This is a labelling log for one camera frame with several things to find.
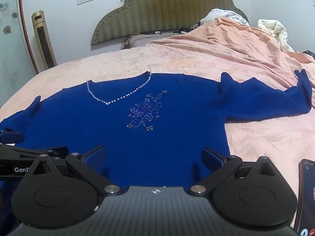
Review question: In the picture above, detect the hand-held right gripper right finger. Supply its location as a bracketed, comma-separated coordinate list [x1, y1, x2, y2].
[189, 147, 277, 195]

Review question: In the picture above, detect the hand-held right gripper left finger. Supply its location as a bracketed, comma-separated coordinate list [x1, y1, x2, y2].
[31, 146, 122, 195]

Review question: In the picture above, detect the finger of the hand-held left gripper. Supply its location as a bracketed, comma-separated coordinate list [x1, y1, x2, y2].
[0, 131, 24, 145]
[0, 146, 70, 181]

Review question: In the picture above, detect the blue beaded sweater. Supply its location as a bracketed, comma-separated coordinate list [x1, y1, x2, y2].
[0, 71, 313, 202]

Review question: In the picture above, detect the dark clothes pile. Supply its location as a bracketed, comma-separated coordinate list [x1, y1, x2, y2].
[179, 23, 202, 35]

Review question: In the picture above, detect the pale pink plush blanket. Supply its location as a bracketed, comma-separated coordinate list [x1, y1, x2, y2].
[0, 36, 315, 202]

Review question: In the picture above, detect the frosted floral glass door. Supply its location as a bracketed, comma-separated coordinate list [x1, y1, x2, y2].
[0, 0, 40, 109]

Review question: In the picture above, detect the black smartphone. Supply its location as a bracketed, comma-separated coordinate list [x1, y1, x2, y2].
[294, 159, 315, 236]

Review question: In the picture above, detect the gold tower air conditioner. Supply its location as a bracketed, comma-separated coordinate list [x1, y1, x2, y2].
[31, 10, 58, 70]

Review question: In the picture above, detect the cream quilt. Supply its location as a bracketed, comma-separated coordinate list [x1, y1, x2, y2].
[257, 18, 295, 53]

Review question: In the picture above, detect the white quilt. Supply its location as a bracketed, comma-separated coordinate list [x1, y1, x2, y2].
[200, 8, 249, 26]

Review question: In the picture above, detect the olive padded headboard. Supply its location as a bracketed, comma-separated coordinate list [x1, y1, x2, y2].
[91, 0, 250, 46]

